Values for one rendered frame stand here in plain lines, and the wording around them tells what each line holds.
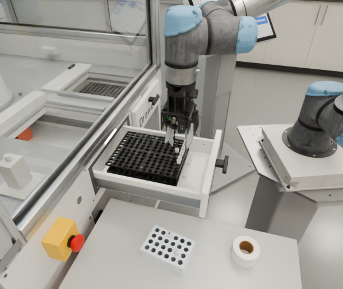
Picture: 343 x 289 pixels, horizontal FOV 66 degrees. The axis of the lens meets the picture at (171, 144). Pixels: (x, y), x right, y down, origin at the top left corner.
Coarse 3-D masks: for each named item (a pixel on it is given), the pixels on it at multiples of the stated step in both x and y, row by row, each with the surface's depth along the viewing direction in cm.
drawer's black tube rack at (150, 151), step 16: (128, 144) 87; (144, 144) 87; (160, 144) 87; (176, 144) 87; (128, 160) 82; (144, 160) 81; (160, 160) 85; (176, 160) 81; (128, 176) 80; (144, 176) 80; (160, 176) 80
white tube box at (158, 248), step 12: (156, 228) 74; (156, 240) 71; (168, 240) 72; (180, 240) 72; (192, 240) 71; (144, 252) 69; (156, 252) 69; (168, 252) 69; (180, 252) 69; (192, 252) 71; (168, 264) 67; (180, 264) 69
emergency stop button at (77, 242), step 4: (76, 236) 61; (80, 236) 62; (72, 240) 62; (76, 240) 61; (80, 240) 62; (72, 244) 60; (76, 244) 60; (80, 244) 62; (72, 248) 60; (76, 248) 61; (80, 248) 62
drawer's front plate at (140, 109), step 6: (156, 84) 116; (150, 90) 111; (156, 90) 118; (144, 96) 107; (138, 102) 103; (144, 102) 105; (150, 102) 113; (138, 108) 100; (144, 108) 106; (150, 108) 114; (132, 114) 99; (138, 114) 101; (144, 114) 107; (150, 114) 116; (132, 120) 100; (138, 120) 102; (144, 120) 109; (138, 126) 103
